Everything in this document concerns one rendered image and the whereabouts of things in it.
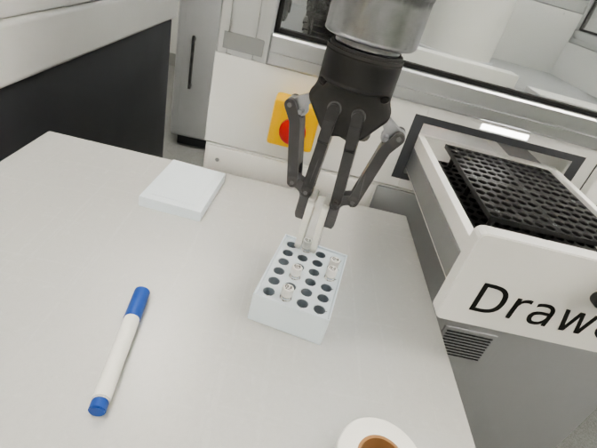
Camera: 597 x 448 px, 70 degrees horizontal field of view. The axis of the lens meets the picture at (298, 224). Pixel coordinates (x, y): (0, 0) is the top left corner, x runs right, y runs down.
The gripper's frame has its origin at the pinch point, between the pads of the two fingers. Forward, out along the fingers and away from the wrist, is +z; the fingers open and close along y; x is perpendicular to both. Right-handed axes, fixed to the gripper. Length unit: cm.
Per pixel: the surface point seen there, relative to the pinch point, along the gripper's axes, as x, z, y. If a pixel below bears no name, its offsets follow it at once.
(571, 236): -5.5, -6.1, -29.0
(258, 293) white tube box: 10.7, 4.0, 2.6
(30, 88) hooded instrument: -23, 7, 59
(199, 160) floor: -160, 84, 82
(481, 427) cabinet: -35, 64, -55
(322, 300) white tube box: 6.9, 5.2, -3.9
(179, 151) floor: -162, 84, 96
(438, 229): -4.8, -1.8, -14.7
